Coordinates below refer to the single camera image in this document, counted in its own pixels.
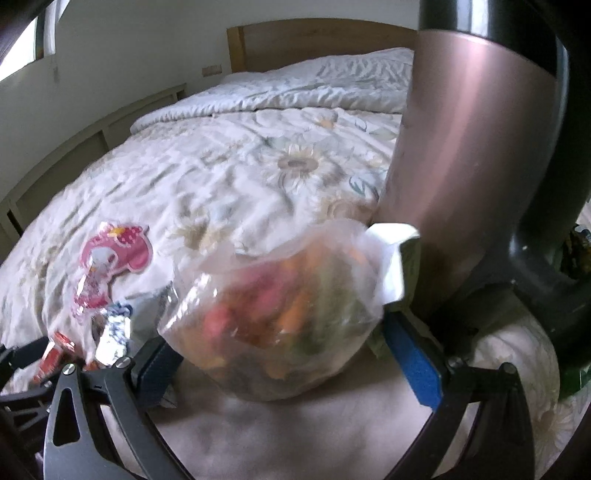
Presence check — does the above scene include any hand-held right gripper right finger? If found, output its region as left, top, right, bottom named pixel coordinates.
left=383, top=310, right=536, bottom=480

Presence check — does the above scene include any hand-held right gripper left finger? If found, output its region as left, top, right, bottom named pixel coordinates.
left=42, top=339, right=185, bottom=480

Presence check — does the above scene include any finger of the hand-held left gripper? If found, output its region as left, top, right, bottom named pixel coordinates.
left=0, top=339, right=51, bottom=376
left=0, top=385, right=60, bottom=446

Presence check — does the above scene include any red snack packet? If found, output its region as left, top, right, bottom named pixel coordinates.
left=32, top=331, right=100, bottom=384

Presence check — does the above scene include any clear bag of colourful snacks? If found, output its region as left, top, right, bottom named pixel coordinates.
left=157, top=220, right=423, bottom=401

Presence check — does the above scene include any pale green snack packet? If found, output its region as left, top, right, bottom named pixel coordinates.
left=367, top=330, right=391, bottom=361

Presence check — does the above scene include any blue snack packet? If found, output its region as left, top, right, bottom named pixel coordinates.
left=90, top=281, right=181, bottom=370

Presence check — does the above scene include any pink cartoon snack packet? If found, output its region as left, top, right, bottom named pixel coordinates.
left=74, top=222, right=153, bottom=319

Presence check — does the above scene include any floral bedspread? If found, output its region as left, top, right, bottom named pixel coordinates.
left=0, top=108, right=591, bottom=480

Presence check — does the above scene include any low beige cabinet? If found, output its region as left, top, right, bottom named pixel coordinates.
left=0, top=83, right=188, bottom=241

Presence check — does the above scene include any white quilt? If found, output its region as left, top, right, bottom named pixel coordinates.
left=130, top=46, right=414, bottom=134

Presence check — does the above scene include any window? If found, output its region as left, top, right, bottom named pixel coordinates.
left=0, top=0, right=58, bottom=75

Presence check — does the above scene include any wooden headboard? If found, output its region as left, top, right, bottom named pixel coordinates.
left=226, top=18, right=419, bottom=75

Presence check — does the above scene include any rose gold tumbler black handle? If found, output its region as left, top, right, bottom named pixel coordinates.
left=376, top=0, right=591, bottom=370

